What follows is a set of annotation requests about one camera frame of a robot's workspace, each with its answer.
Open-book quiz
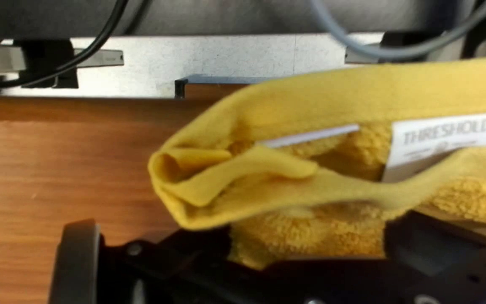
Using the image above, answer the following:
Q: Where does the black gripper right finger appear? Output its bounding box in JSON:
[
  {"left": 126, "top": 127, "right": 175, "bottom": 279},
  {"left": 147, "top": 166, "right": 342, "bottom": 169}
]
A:
[{"left": 383, "top": 211, "right": 481, "bottom": 277}]

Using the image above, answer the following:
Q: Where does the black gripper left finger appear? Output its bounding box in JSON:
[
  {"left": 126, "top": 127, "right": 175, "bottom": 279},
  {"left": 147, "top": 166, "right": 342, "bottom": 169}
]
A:
[{"left": 47, "top": 218, "right": 104, "bottom": 304}]

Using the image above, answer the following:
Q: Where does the yellow terry towel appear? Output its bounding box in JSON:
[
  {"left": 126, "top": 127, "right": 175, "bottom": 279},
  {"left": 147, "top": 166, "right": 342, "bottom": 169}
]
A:
[{"left": 147, "top": 54, "right": 486, "bottom": 270}]

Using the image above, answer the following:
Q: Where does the grey cable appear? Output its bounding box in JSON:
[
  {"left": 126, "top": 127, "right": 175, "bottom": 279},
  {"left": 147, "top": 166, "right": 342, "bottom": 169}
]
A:
[{"left": 309, "top": 0, "right": 486, "bottom": 63}]

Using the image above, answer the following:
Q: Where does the thin black cable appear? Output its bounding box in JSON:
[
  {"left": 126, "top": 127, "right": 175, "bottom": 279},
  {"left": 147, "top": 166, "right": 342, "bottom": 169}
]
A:
[{"left": 0, "top": 0, "right": 130, "bottom": 90}]

